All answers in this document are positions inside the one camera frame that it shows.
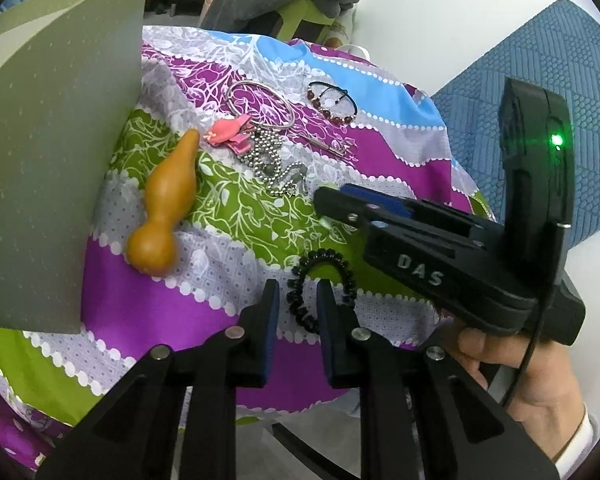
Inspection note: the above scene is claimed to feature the black spiral hair tie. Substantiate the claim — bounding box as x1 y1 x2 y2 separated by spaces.
285 247 358 335

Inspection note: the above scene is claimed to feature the orange gourd pendant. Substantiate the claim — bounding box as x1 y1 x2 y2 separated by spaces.
126 129 199 278

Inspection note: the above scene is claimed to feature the pink hair clip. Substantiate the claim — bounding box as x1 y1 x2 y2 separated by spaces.
204 114 252 156

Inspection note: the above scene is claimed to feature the green cardboard jewelry box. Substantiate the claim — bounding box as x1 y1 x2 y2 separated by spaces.
0 0 145 333

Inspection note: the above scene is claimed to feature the person's right hand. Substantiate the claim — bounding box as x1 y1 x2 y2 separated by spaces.
450 326 589 441

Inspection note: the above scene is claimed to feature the silver hair pin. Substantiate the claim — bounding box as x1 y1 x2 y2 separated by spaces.
300 133 349 157

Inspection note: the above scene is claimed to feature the colourful striped floral cloth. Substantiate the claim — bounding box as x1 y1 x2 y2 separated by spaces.
0 26 490 471

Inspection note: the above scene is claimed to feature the green plastic stool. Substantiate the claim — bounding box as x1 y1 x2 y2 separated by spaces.
275 0 335 44

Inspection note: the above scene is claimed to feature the blue quilted cushion right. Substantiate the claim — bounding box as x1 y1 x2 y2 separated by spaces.
432 0 600 244

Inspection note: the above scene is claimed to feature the red bead bracelet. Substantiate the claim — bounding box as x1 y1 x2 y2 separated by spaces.
306 80 360 126

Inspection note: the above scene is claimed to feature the silver bangle ring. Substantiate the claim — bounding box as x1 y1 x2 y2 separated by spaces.
224 79 297 132

